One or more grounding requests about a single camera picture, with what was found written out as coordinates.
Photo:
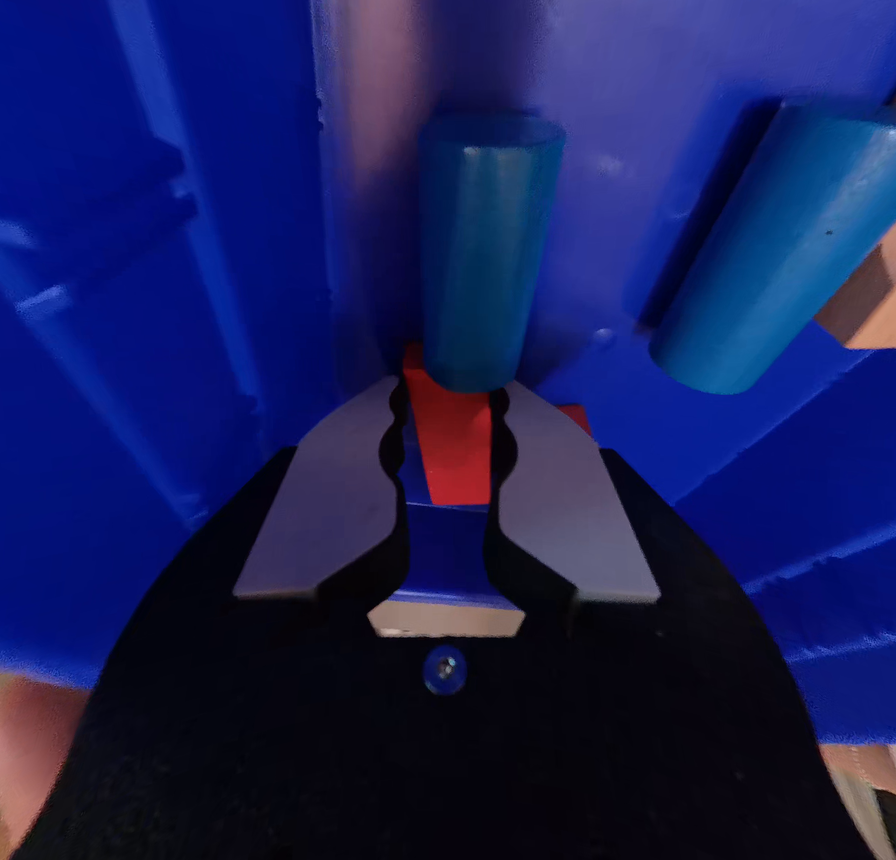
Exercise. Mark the red wooden block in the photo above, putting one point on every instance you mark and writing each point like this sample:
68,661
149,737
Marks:
575,419
455,454

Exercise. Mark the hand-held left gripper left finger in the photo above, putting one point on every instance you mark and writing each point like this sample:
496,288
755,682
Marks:
329,510

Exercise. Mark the blue plastic bin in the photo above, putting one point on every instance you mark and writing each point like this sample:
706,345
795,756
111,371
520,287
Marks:
175,314

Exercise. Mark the blue wooden cylinder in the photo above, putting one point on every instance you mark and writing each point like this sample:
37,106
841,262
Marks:
483,258
763,258

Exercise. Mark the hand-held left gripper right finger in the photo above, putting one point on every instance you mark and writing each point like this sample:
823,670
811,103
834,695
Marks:
567,517

